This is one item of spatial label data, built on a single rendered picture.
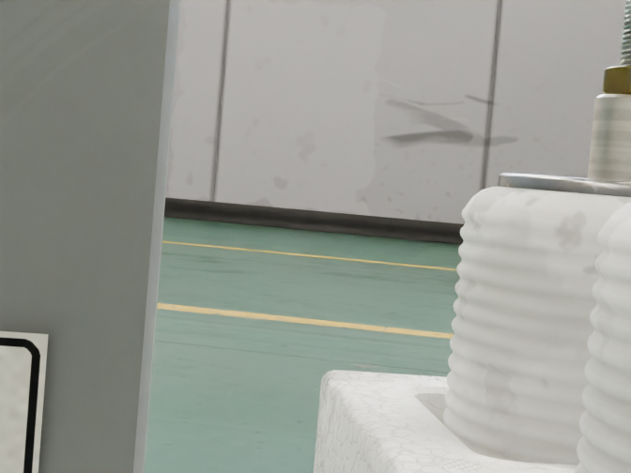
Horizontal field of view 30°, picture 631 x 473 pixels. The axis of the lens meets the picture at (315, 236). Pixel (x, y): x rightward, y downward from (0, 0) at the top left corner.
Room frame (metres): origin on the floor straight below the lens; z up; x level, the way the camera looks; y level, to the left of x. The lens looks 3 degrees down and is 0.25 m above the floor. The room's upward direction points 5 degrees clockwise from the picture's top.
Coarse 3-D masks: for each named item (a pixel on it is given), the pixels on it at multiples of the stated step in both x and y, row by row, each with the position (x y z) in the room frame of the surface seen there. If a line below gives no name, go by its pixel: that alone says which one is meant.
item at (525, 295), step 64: (512, 192) 0.34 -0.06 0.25; (576, 192) 0.33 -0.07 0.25; (512, 256) 0.33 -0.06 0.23; (576, 256) 0.32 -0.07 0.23; (512, 320) 0.33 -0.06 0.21; (576, 320) 0.32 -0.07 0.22; (448, 384) 0.36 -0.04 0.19; (512, 384) 0.32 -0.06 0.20; (576, 384) 0.32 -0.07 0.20; (512, 448) 0.32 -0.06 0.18; (576, 448) 0.31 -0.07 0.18
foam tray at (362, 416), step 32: (352, 384) 0.40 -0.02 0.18; (384, 384) 0.40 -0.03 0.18; (416, 384) 0.41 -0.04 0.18; (320, 416) 0.41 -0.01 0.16; (352, 416) 0.35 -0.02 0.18; (384, 416) 0.35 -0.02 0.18; (416, 416) 0.35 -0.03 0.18; (320, 448) 0.41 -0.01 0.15; (352, 448) 0.34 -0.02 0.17; (384, 448) 0.31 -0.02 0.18; (416, 448) 0.31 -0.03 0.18; (448, 448) 0.31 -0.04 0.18
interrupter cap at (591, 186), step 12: (504, 180) 0.35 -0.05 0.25; (516, 180) 0.34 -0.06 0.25; (528, 180) 0.34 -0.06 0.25; (540, 180) 0.34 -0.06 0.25; (552, 180) 0.33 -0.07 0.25; (564, 180) 0.33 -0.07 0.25; (576, 180) 0.33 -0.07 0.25; (588, 180) 0.33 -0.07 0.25; (600, 180) 0.32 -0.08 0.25; (612, 180) 0.32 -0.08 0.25; (588, 192) 0.33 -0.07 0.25; (600, 192) 0.32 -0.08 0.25; (612, 192) 0.32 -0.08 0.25; (624, 192) 0.32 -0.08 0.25
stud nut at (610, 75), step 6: (606, 72) 0.36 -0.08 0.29; (612, 72) 0.35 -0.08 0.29; (618, 72) 0.35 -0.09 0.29; (624, 72) 0.35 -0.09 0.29; (630, 72) 0.35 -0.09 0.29; (606, 78) 0.36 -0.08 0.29; (612, 78) 0.35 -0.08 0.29; (618, 78) 0.35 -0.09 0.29; (624, 78) 0.35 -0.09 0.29; (630, 78) 0.35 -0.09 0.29; (606, 84) 0.36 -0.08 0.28; (612, 84) 0.35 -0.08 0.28; (618, 84) 0.35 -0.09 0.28; (624, 84) 0.35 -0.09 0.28; (630, 84) 0.35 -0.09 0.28; (606, 90) 0.36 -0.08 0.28; (612, 90) 0.35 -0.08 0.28; (618, 90) 0.35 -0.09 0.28; (624, 90) 0.35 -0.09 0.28; (630, 90) 0.35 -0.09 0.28
